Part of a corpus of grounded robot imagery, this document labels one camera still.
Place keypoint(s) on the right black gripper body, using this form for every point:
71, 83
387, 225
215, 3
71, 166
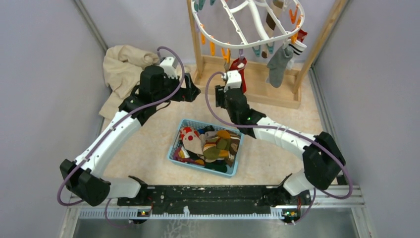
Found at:
221, 101

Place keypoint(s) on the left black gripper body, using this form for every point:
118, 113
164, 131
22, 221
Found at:
184, 94

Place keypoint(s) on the red santa sock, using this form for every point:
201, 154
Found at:
239, 64

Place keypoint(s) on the green orange toe sock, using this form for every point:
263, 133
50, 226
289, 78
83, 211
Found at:
216, 145

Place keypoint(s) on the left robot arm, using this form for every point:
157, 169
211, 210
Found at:
84, 175

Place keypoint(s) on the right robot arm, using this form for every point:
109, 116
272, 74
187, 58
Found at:
321, 157

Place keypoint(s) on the wooden hanger stand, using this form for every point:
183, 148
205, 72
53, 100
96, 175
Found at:
209, 59

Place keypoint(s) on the pile of socks in basket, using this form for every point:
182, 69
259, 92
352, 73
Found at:
192, 140

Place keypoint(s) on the white oval clip hanger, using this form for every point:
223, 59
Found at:
240, 25

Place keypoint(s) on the blue plastic basket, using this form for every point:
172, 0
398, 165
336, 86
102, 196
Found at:
179, 155

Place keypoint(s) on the grey sock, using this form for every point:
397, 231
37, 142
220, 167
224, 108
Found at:
277, 65

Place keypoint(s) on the beige crumpled cloth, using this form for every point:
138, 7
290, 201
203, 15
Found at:
122, 67

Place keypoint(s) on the white sock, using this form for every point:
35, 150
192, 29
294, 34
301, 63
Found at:
297, 46

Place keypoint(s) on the brown beige hanging sock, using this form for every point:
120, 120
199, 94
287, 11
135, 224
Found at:
269, 26

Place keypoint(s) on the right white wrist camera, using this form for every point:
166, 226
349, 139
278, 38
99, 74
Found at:
232, 79

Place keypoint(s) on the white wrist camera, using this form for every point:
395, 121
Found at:
232, 79
169, 65

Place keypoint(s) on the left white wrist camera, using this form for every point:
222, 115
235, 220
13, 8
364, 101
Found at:
169, 65

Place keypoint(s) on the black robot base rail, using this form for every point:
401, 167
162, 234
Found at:
215, 200

